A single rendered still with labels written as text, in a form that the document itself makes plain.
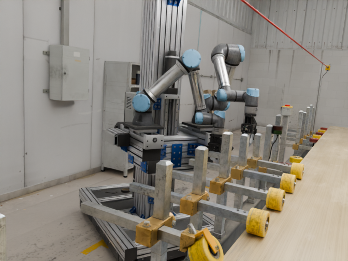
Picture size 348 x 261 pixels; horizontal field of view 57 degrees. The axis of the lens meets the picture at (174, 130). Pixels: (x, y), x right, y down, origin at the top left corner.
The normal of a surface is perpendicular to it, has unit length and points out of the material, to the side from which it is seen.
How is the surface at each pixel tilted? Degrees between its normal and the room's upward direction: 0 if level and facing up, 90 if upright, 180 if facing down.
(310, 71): 90
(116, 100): 90
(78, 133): 90
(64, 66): 90
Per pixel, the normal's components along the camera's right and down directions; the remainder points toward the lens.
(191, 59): 0.08, 0.07
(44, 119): 0.86, 0.14
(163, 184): -0.50, 0.11
